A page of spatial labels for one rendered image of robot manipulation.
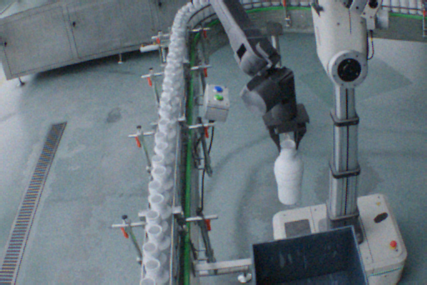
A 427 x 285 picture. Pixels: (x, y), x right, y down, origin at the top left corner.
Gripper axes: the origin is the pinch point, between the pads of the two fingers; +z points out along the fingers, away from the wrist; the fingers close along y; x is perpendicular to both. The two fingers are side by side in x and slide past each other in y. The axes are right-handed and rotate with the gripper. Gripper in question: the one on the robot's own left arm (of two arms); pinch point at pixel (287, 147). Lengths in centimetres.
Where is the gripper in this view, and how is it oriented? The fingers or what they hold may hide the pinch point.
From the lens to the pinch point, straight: 116.7
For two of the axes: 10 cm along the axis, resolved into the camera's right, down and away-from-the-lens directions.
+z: 1.5, 8.0, 5.8
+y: 9.9, -1.7, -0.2
